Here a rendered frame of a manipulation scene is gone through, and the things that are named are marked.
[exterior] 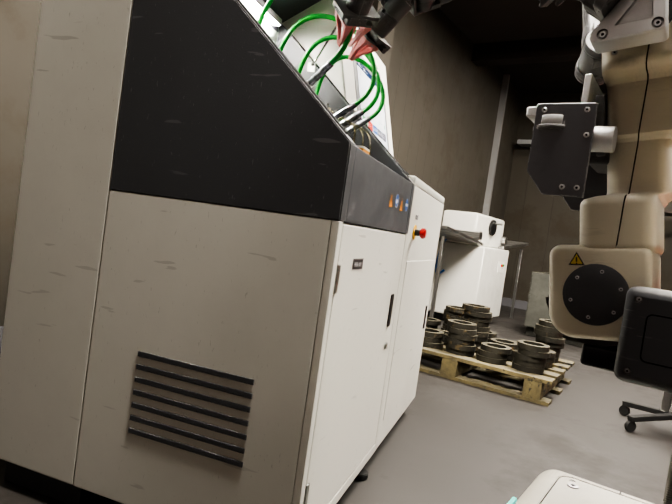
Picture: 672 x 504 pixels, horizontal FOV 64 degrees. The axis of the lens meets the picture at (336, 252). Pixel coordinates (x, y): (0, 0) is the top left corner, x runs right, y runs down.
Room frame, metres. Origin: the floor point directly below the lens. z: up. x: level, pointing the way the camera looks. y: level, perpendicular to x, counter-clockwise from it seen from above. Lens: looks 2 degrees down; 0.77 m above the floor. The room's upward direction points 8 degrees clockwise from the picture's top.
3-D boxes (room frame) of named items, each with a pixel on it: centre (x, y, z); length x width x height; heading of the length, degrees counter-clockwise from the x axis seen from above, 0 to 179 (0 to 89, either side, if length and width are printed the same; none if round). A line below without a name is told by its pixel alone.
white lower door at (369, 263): (1.43, -0.11, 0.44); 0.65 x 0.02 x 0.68; 161
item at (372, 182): (1.43, -0.09, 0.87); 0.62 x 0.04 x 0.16; 161
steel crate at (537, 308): (5.45, -2.45, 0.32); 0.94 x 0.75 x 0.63; 150
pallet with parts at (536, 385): (3.47, -0.95, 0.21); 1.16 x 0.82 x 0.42; 56
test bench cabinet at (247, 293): (1.52, 0.16, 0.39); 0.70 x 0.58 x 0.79; 161
